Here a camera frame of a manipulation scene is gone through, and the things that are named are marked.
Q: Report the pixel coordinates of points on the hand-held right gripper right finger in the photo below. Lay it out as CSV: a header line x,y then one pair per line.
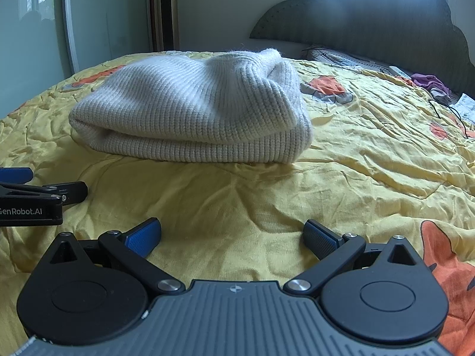
x,y
321,237

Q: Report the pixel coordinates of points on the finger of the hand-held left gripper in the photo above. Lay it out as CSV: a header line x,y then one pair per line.
x,y
44,192
15,174

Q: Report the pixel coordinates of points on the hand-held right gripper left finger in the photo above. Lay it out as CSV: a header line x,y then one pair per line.
x,y
143,237

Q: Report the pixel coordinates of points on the white knit sweater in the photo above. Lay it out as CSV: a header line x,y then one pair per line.
x,y
193,118

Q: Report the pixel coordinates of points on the yellow printed quilt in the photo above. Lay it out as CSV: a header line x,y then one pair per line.
x,y
259,200

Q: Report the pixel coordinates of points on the sliding glass wardrobe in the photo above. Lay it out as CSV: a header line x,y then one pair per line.
x,y
26,44

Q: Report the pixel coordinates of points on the patterned pillow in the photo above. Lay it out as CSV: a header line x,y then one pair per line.
x,y
341,59

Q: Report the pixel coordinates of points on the white remote control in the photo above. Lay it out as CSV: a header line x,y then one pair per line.
x,y
400,72

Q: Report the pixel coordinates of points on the small grey cloth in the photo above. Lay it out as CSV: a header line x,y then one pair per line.
x,y
442,98

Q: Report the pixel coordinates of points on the purple cloth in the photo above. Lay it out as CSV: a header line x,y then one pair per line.
x,y
428,81

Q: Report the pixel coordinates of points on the tower air conditioner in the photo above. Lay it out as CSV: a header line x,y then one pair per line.
x,y
165,11

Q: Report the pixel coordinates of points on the grey padded headboard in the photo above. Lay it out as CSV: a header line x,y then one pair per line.
x,y
371,18

